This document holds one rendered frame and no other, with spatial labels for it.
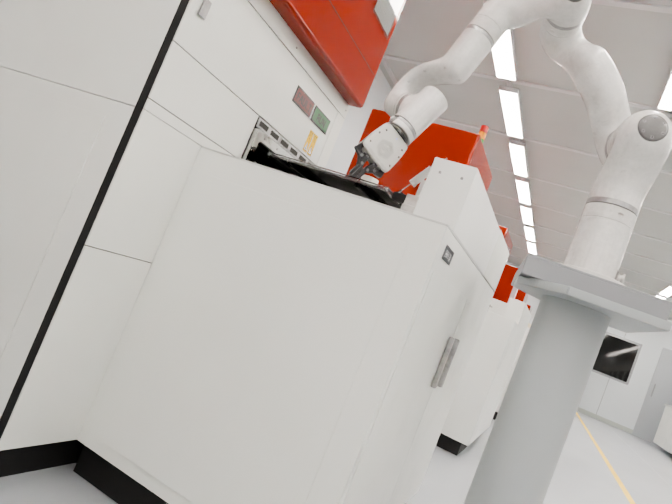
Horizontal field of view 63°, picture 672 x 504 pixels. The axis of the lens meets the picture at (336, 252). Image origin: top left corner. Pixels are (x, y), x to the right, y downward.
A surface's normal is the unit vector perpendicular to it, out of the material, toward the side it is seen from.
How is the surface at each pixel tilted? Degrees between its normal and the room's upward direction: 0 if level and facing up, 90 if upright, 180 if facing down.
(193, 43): 90
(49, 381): 90
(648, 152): 125
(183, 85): 90
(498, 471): 90
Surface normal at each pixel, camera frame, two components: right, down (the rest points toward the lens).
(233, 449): -0.36, -0.20
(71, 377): 0.86, 0.32
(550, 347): -0.61, -0.29
